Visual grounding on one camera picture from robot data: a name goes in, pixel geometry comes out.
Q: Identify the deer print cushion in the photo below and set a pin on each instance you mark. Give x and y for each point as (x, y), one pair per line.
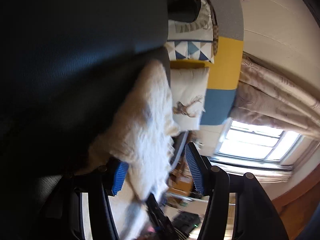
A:
(187, 87)

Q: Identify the window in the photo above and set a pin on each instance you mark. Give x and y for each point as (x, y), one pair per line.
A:
(250, 142)

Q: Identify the orange wooden wardrobe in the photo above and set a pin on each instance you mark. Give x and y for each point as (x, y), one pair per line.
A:
(295, 205)

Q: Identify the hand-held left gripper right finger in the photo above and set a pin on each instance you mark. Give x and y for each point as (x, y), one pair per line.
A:
(195, 170)

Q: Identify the beige patterned curtain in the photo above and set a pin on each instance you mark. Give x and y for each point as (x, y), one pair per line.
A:
(270, 175)

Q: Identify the triangle pattern cushion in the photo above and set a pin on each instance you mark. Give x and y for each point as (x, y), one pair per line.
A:
(192, 50)

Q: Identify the grey yellow blue armchair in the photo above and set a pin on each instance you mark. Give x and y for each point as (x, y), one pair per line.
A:
(225, 62)

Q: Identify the black handbag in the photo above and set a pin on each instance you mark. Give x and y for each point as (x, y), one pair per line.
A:
(180, 5)

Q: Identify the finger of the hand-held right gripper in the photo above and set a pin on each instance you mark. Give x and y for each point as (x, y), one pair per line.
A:
(156, 211)

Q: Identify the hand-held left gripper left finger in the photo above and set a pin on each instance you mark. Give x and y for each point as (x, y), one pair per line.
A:
(120, 177)

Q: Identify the white knit sweater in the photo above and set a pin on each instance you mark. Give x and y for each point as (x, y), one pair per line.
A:
(145, 130)

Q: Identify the black leather round table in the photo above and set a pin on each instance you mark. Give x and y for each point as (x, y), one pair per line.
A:
(62, 55)

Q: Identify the wooden side desk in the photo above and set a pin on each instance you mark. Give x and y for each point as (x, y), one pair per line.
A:
(180, 187)

